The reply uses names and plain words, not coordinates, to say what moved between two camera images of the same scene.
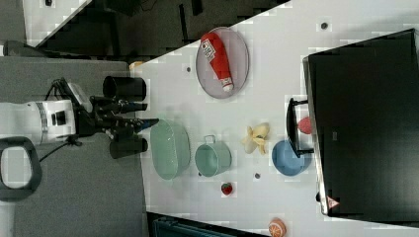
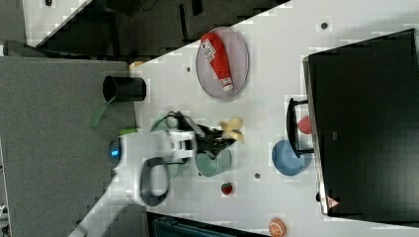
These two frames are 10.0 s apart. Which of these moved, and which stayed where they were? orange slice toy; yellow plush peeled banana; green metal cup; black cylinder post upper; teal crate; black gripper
Moved: yellow plush peeled banana; black gripper
Stayed: black cylinder post upper; teal crate; green metal cup; orange slice toy
